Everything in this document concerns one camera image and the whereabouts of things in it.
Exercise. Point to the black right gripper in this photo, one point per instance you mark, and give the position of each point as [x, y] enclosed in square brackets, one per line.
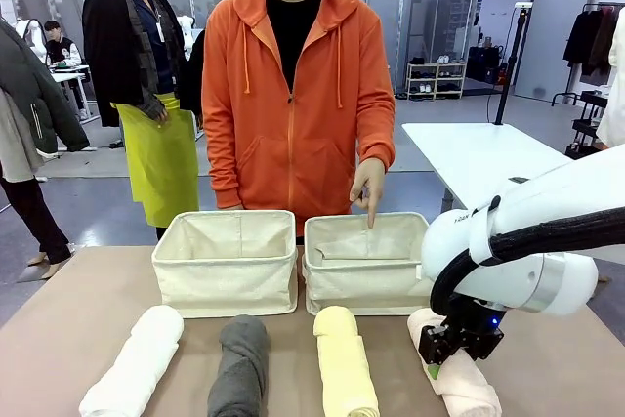
[471, 334]

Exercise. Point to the pink towel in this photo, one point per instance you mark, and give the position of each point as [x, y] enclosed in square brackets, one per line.
[464, 387]

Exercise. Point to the yellow towel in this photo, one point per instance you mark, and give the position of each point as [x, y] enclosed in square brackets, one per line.
[342, 363]

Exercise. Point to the white towel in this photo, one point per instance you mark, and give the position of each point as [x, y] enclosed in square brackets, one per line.
[141, 363]

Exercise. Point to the person's right forearm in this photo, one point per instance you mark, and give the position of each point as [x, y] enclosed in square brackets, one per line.
[222, 163]

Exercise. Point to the person's left forearm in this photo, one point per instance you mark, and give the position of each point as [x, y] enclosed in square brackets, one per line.
[378, 129]

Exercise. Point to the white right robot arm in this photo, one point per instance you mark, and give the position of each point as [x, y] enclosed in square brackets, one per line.
[542, 192]

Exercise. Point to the person's left hand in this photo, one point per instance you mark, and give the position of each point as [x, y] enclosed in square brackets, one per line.
[367, 182]

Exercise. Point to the cream fabric basket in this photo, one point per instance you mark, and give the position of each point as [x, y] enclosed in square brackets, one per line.
[224, 285]
[361, 285]

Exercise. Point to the rolled grey towel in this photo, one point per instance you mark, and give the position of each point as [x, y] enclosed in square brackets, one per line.
[241, 368]

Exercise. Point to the white side table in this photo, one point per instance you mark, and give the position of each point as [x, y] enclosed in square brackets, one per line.
[469, 148]

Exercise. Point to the person in orange hoodie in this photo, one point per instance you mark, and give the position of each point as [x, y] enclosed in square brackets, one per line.
[293, 143]

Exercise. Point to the wooden shoe rack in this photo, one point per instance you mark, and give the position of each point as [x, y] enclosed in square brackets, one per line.
[437, 80]

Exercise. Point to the black utility cart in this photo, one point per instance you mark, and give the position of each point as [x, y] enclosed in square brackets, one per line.
[588, 119]

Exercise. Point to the black luggage bags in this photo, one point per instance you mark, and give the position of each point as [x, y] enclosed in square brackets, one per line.
[483, 63]

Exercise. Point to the yellow-green apron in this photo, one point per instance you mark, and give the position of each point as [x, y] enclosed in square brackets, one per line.
[156, 158]

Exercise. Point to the rack of dark coats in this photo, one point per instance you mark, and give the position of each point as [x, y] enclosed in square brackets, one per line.
[588, 41]

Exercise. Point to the seated person in varsity jacket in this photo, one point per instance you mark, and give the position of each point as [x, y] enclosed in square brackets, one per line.
[62, 48]

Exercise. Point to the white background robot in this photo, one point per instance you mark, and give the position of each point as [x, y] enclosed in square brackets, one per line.
[30, 33]

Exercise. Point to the black camera pole stand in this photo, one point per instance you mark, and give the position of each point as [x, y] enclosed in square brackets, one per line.
[510, 65]

